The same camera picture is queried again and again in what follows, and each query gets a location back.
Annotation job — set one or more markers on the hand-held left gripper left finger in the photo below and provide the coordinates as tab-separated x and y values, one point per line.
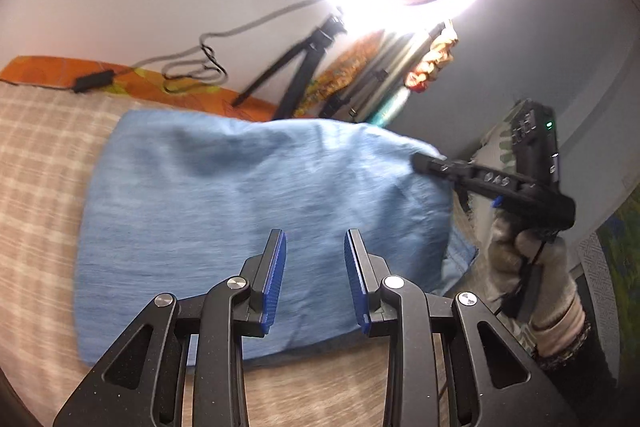
274	287

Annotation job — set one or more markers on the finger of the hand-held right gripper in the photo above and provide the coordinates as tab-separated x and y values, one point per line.
435	164

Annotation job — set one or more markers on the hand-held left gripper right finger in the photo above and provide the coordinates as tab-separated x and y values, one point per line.
356	287

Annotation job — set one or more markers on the light blue denim pants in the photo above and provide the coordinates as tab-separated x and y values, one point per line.
225	207

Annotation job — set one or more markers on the person's right forearm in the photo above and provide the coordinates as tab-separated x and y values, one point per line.
585	357

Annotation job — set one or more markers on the person's right hand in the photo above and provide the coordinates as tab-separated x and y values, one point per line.
505	257

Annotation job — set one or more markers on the colourful knotted cloth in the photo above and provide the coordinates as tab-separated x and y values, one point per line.
435	57

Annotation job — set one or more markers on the folded silver tripod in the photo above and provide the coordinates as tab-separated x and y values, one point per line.
405	52

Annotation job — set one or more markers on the grey patterned fabric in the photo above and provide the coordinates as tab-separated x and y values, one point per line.
597	262

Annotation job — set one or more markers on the yellow green patterned scarf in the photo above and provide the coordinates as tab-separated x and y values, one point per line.
345	67

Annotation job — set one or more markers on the small black tripod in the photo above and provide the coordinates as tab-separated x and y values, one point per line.
300	62

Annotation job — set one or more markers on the beige checked blanket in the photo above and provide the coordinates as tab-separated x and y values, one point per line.
45	167

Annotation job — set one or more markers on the orange patterned sheet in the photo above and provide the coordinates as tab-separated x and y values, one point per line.
40	69

